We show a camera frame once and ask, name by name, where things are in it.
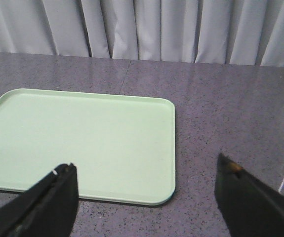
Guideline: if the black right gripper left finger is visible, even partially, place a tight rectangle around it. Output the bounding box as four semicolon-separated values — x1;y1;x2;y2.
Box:
0;163;78;237

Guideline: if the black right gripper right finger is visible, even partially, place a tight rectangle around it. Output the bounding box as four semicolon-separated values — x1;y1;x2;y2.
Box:
214;153;284;237

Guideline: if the light green serving tray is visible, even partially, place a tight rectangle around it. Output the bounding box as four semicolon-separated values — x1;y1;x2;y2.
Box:
0;89;175;205

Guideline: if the white pleated curtain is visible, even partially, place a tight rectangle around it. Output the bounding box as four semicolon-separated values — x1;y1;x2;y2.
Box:
0;0;284;67

